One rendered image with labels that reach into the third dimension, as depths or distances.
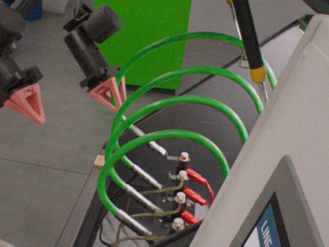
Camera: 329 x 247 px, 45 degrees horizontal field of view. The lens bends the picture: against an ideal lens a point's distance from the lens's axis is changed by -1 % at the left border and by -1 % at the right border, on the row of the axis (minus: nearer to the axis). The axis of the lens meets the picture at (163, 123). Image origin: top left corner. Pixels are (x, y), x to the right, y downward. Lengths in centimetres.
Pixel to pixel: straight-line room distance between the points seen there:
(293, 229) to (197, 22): 708
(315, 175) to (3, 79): 63
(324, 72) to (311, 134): 6
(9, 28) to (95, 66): 21
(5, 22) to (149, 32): 342
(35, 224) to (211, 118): 152
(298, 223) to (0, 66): 64
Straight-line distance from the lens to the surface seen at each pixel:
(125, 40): 418
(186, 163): 93
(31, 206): 263
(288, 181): 35
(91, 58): 89
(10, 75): 81
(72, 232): 100
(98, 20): 87
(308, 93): 39
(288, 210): 33
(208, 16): 732
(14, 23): 79
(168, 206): 105
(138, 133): 92
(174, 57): 421
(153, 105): 71
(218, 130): 125
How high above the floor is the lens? 161
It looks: 26 degrees down
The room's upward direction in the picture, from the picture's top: 7 degrees clockwise
